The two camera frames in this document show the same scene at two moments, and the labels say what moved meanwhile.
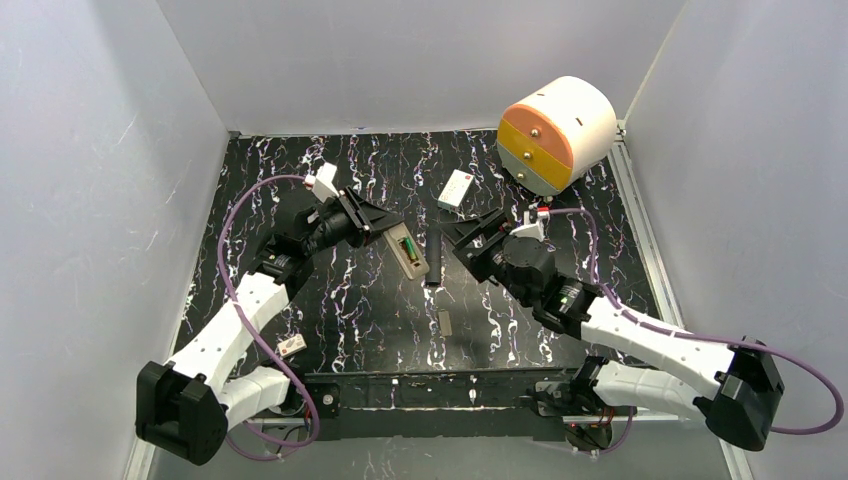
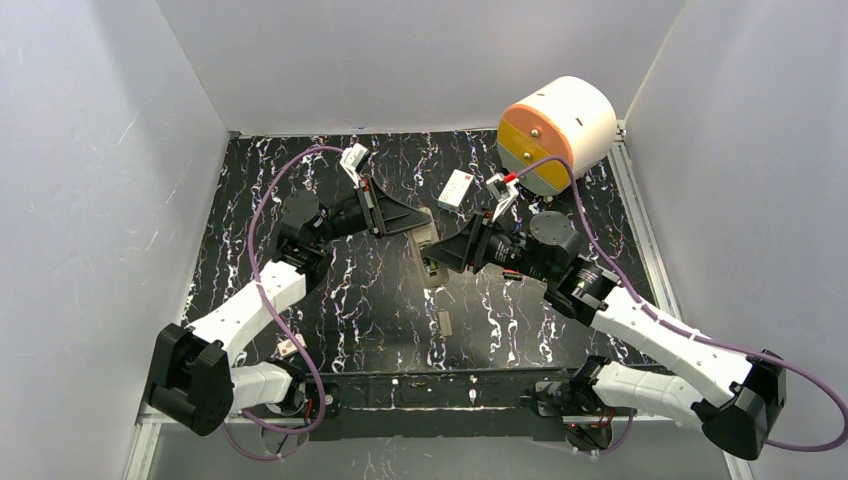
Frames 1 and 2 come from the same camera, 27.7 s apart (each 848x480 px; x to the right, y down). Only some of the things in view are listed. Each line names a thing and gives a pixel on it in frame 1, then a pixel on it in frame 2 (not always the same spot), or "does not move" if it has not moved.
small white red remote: (292, 346) does not move
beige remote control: (395, 236) -> (431, 273)
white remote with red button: (455, 190) does not move
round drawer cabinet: (550, 135) does not move
